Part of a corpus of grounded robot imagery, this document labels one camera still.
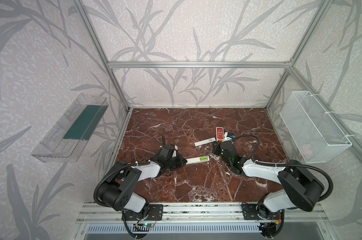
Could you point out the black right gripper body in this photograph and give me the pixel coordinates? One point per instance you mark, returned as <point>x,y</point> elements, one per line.
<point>220,148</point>

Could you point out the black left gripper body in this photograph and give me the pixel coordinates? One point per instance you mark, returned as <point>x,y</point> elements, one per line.
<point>177,160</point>

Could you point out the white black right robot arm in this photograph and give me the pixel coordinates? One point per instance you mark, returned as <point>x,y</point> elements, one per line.
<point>302,185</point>

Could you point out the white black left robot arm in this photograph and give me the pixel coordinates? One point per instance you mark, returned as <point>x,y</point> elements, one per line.
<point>116,189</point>

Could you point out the red white remote control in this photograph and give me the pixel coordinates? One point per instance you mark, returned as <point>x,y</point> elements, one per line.
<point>220,134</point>

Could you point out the green circuit board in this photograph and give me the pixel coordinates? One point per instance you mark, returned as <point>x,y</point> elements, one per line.
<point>142,225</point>

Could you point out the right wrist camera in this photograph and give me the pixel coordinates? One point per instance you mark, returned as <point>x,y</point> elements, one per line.
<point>228,136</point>

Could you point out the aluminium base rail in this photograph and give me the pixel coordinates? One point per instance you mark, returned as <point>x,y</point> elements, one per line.
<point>215,212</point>

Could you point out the white wire mesh basket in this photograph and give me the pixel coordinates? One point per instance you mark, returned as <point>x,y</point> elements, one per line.
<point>314,131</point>

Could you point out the clear plastic wall tray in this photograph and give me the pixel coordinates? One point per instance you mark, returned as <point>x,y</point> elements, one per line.
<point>67,139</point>

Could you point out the aluminium cage frame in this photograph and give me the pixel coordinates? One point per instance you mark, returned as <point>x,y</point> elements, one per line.
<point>288,66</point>

